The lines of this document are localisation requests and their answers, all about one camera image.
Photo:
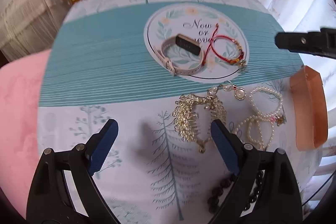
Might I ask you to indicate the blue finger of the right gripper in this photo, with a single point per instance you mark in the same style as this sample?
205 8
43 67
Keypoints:
319 43

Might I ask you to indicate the pink blanket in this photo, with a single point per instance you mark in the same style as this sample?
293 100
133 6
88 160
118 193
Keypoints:
21 82

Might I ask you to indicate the gold rhinestone hair comb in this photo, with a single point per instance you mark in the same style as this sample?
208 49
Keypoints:
185 115

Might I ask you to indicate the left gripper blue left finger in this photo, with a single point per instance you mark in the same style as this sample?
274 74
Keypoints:
100 144

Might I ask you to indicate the peach jewelry box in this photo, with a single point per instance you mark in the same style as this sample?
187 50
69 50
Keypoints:
310 109

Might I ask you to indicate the tree print tablecloth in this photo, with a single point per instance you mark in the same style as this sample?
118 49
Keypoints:
102 66

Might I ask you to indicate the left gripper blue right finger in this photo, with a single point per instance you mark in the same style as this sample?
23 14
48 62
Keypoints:
221 137

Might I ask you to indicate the pink smart band watch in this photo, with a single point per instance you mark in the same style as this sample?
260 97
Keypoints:
180 55

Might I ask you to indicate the lace covered furniture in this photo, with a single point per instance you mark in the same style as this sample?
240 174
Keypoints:
30 26

